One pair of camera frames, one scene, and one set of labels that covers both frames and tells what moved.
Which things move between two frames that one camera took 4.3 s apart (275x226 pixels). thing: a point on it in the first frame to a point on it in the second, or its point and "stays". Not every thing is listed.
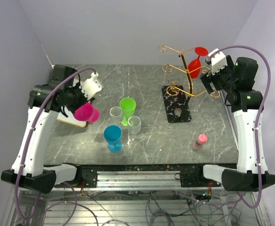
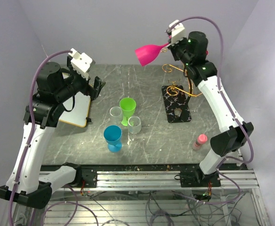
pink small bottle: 202,139 stays
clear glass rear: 115,115 stays
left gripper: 83,99 to 88,89
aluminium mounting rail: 139,181 stays
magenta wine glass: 86,112 to 146,54
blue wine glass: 113,135 stays
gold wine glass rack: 172,91 stays
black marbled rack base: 175,98 stays
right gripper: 208,78 to 172,47
